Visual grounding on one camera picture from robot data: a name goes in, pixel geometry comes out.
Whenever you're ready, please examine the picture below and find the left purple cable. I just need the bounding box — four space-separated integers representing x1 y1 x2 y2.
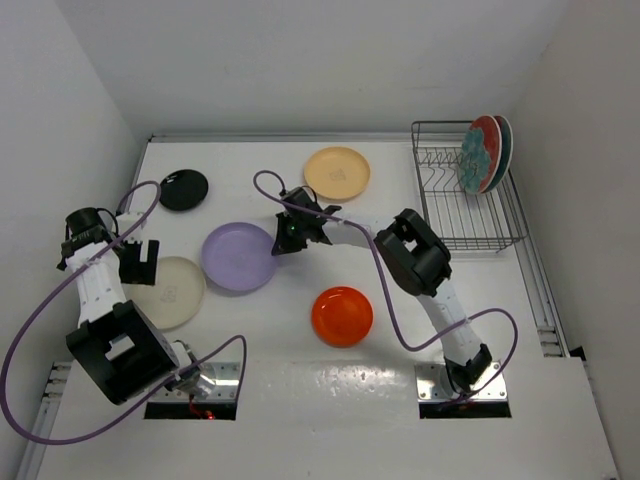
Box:
0 180 249 446

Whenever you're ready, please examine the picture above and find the tan plate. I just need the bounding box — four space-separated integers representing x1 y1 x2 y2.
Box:
303 146 371 201

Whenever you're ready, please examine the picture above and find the purple plate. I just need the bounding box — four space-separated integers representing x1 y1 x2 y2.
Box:
200 222 277 293

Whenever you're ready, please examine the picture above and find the orange plate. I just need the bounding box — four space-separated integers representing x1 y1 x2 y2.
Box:
311 286 374 348

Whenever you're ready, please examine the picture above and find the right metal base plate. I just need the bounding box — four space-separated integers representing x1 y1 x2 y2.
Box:
414 362 508 404

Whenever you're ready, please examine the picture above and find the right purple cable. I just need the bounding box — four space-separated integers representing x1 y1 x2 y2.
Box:
253 170 519 409

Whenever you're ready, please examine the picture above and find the purple cable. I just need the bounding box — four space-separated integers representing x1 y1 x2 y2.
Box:
253 170 519 409
0 180 249 446

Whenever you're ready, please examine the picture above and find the black plate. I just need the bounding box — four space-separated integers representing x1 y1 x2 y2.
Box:
159 169 209 212

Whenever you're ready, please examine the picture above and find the red teal floral plate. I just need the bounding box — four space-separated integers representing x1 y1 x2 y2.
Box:
485 115 514 193
458 115 503 195

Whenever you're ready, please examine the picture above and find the metal base plate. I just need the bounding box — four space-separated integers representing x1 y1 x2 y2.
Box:
414 362 508 404
190 362 241 403

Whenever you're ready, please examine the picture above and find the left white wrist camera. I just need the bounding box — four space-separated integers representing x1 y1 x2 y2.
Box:
116 211 147 239

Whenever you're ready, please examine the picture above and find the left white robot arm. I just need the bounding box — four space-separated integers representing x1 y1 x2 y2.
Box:
58 207 215 405

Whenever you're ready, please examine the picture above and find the wire dish rack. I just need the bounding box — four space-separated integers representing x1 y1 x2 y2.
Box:
411 120 529 252

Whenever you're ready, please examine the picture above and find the cream plate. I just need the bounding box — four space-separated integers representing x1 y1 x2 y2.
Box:
124 256 206 330

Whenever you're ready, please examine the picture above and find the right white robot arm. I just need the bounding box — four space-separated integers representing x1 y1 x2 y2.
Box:
272 187 492 395

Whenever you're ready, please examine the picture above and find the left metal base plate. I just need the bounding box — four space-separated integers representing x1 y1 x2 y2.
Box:
190 362 241 403

